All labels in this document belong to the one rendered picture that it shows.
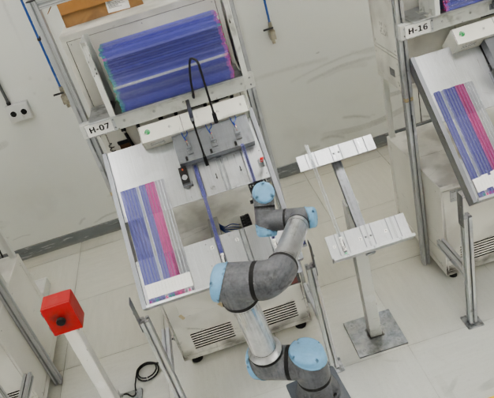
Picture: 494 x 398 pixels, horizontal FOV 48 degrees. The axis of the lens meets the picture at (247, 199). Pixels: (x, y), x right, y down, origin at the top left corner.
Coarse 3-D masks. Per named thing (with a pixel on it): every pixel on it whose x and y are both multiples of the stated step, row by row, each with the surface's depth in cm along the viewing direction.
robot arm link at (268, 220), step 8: (256, 208) 197; (264, 208) 195; (272, 208) 196; (256, 216) 197; (264, 216) 195; (272, 216) 194; (280, 216) 194; (256, 224) 197; (264, 224) 195; (272, 224) 195; (280, 224) 194; (256, 232) 198; (264, 232) 195; (272, 232) 196
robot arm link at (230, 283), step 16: (224, 272) 161; (240, 272) 159; (224, 288) 160; (240, 288) 158; (224, 304) 166; (240, 304) 163; (256, 304) 170; (240, 320) 171; (256, 320) 171; (256, 336) 175; (272, 336) 182; (256, 352) 181; (272, 352) 183; (256, 368) 186; (272, 368) 184
